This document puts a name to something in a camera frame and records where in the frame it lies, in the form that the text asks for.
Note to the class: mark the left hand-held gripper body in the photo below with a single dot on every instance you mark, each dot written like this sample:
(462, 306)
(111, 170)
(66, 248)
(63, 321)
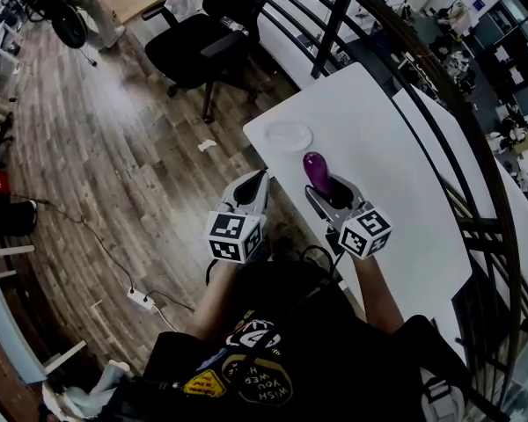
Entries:
(231, 235)

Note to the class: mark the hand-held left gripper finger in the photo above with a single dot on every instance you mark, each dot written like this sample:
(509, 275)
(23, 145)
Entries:
(264, 196)
(239, 187)

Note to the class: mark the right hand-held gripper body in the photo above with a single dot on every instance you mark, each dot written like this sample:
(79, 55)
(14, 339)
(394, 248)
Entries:
(365, 233)

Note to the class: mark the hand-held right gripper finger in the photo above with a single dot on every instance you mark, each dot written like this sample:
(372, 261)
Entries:
(355, 191)
(316, 202)

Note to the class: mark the purple eggplant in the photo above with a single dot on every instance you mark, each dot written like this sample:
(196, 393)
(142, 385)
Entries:
(317, 172)

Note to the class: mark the white plate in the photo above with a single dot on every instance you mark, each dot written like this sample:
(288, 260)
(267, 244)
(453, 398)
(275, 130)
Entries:
(288, 135)

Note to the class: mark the person's right forearm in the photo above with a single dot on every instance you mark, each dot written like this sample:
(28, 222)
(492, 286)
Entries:
(378, 297)

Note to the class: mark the person's left forearm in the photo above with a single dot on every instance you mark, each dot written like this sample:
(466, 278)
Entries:
(213, 299)

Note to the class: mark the white paper scrap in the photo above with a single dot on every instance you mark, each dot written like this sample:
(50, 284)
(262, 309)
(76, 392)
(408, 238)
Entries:
(207, 145)

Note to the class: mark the white power strip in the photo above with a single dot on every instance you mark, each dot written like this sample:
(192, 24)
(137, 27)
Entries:
(141, 299)

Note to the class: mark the person's black printed shirt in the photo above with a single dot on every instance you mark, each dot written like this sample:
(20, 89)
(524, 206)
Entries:
(325, 350)

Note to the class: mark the black office chair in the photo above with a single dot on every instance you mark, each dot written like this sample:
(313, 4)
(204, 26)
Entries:
(202, 46)

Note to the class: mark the cardboard box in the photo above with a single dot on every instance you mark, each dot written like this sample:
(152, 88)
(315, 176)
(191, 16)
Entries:
(525, 143)

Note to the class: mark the blue jeans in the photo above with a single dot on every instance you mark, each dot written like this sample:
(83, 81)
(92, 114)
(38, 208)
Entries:
(101, 383)

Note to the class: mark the dark framed glass partition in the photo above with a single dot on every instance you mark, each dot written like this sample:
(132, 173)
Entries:
(515, 46)

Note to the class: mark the black bag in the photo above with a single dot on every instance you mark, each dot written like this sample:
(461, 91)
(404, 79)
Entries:
(9, 216)

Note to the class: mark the light blue table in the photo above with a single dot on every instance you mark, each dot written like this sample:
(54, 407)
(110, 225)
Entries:
(9, 323)

